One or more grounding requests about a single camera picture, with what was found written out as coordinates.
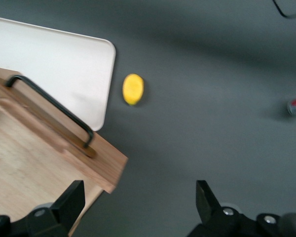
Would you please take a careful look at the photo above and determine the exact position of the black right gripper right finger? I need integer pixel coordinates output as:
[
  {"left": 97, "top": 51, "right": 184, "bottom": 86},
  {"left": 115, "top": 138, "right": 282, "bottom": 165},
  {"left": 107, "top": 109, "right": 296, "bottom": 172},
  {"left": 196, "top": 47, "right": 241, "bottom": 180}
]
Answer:
[{"left": 186, "top": 180, "right": 256, "bottom": 237}]

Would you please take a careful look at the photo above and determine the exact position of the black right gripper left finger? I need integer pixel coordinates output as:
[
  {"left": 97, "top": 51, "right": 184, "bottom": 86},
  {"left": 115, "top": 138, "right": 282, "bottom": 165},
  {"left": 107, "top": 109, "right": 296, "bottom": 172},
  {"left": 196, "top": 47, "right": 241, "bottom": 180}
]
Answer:
[{"left": 8, "top": 180, "right": 86, "bottom": 237}]

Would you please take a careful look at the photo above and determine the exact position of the wooden cutting board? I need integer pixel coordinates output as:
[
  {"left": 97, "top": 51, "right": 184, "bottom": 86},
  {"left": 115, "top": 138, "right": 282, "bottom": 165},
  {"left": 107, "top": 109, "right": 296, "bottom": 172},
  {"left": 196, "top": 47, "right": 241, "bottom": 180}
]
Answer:
[{"left": 0, "top": 65, "right": 128, "bottom": 237}]

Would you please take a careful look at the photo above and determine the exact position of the black metal drawer handle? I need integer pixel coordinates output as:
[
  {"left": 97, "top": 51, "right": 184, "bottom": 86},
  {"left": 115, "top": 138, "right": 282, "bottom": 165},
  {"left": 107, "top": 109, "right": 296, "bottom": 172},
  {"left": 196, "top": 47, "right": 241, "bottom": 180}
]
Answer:
[{"left": 4, "top": 75, "right": 94, "bottom": 149}]

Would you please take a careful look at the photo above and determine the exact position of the yellow lemon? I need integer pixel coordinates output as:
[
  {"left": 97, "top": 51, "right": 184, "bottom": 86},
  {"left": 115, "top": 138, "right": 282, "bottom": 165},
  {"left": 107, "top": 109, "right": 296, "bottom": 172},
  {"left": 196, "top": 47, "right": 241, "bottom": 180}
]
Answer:
[{"left": 122, "top": 73, "right": 145, "bottom": 106}]

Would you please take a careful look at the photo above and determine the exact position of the beige rectangular tray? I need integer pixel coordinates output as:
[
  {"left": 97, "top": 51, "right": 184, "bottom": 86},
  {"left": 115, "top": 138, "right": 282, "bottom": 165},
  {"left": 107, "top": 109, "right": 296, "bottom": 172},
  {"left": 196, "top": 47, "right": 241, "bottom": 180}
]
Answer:
[{"left": 0, "top": 16, "right": 116, "bottom": 131}]

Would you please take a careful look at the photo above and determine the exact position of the thin black table cable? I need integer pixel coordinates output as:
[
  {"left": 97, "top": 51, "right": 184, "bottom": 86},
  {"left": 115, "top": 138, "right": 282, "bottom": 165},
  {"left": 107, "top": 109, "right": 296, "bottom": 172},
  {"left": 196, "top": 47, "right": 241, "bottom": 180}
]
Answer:
[{"left": 272, "top": 0, "right": 296, "bottom": 18}]

